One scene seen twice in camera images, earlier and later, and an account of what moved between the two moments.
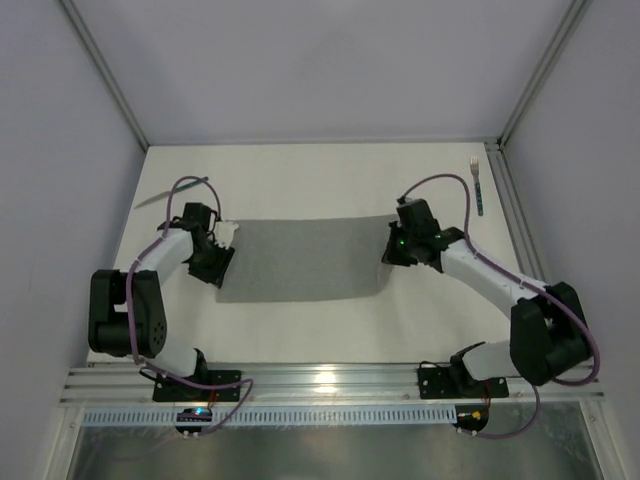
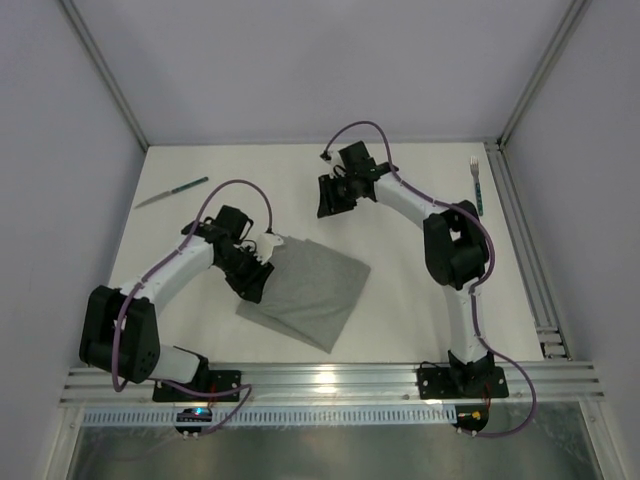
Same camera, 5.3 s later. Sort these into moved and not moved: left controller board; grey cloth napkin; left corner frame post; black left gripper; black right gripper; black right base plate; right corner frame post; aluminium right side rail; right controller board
Moved: black right gripper; black left gripper; grey cloth napkin
Not moved: right controller board; right corner frame post; left corner frame post; left controller board; aluminium right side rail; black right base plate
